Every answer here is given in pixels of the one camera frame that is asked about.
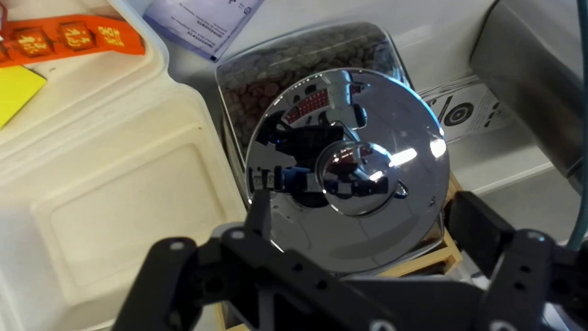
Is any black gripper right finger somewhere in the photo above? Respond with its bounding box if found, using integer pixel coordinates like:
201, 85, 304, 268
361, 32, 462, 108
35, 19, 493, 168
445, 192, 588, 331

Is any shiny chrome round lid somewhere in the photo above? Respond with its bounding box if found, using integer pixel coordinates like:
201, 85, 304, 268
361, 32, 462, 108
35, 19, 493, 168
245, 69, 451, 275

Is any white target marker sheet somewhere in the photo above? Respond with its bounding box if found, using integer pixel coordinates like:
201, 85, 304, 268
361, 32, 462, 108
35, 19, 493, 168
421, 76, 509, 142

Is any purple paper sheet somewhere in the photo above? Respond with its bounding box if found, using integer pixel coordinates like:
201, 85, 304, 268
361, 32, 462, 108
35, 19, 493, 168
144, 0, 263, 62

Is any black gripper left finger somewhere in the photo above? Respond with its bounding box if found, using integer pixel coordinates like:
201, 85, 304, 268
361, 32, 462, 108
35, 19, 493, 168
112, 188, 370, 331

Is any white plastic food box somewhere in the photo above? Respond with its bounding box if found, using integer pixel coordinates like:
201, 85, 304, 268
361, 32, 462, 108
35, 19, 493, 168
0, 0, 245, 331

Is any wooden slatted trivet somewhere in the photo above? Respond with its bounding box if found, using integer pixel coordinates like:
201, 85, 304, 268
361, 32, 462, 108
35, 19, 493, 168
223, 176, 463, 331

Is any glass container with coffee beans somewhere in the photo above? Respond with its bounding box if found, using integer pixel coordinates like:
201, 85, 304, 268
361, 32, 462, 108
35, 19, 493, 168
217, 23, 410, 192

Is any grey metal box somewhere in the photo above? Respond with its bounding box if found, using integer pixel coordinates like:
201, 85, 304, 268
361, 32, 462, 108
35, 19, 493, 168
471, 0, 585, 192

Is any yellow paper note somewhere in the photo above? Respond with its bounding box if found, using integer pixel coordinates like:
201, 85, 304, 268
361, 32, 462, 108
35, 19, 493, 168
0, 67, 46, 130

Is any orange snack packet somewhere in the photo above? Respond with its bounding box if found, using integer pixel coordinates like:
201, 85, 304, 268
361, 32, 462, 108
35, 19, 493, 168
0, 16, 146, 67

